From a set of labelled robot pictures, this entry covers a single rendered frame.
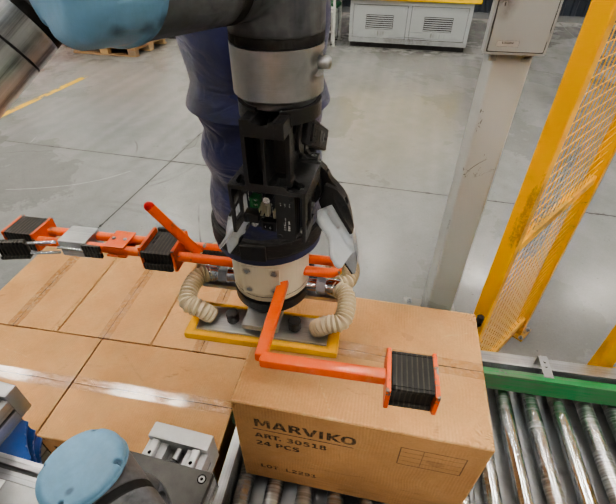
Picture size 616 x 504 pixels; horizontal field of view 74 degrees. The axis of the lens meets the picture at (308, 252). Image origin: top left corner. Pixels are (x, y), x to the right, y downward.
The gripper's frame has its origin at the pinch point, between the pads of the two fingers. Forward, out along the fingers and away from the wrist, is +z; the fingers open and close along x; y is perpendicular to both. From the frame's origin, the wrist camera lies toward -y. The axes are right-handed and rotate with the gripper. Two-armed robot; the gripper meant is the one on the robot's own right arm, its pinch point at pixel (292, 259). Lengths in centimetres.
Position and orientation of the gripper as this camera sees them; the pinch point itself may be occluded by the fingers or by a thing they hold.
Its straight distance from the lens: 49.2
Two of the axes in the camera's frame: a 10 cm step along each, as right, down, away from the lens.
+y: -2.4, 6.2, -7.5
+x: 9.7, 1.5, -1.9
